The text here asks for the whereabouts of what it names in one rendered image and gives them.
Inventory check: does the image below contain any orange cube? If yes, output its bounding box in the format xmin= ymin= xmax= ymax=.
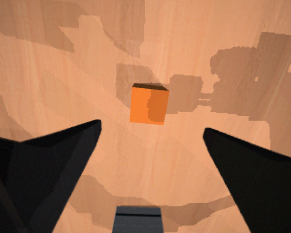
xmin=130 ymin=83 xmax=170 ymax=125

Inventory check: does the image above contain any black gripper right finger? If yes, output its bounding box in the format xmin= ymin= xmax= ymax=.
xmin=203 ymin=127 xmax=291 ymax=233

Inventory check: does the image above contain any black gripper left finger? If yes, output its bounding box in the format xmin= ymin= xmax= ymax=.
xmin=0 ymin=119 xmax=102 ymax=233

